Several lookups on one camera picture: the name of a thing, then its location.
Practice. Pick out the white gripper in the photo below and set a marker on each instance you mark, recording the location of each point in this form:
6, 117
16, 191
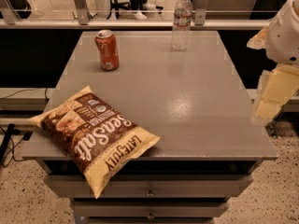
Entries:
284, 36

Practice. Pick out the orange soda can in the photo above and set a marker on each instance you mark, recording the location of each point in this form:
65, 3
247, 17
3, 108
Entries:
107, 46

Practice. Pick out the clear plastic water bottle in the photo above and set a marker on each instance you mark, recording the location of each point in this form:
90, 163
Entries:
181, 24

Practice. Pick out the Late July chips bag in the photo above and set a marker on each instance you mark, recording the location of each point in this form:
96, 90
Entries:
97, 137

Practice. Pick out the grey lower drawer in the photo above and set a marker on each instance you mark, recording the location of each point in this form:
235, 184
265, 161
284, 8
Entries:
149, 209

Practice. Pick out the grey drawer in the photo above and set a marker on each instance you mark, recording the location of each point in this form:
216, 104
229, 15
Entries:
214, 186
149, 209

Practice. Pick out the grey upper drawer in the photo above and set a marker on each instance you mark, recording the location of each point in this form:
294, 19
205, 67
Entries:
214, 186

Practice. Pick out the metal railing with glass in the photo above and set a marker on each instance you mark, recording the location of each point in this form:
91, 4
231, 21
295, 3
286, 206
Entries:
117, 14

